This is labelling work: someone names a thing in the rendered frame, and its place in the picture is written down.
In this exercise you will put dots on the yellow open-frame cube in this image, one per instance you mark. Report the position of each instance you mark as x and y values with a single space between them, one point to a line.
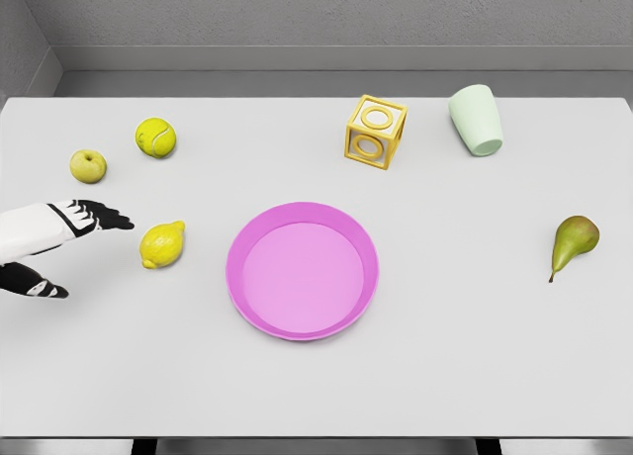
374 133

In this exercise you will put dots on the pink round plate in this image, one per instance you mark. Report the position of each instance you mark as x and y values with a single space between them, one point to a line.
302 272

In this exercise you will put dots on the yellow-green apple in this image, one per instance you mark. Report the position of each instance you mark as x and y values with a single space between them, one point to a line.
88 166

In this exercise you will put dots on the pale green cup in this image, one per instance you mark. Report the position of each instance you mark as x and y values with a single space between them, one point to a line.
477 119

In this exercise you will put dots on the green pear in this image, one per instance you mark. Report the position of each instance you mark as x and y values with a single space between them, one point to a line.
573 240

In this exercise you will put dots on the yellow-green tennis ball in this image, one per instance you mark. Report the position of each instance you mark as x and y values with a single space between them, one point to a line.
155 137

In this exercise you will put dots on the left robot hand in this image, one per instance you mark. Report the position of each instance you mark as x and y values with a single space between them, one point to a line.
34 227

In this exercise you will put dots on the yellow lemon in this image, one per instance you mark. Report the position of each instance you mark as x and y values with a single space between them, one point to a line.
161 245

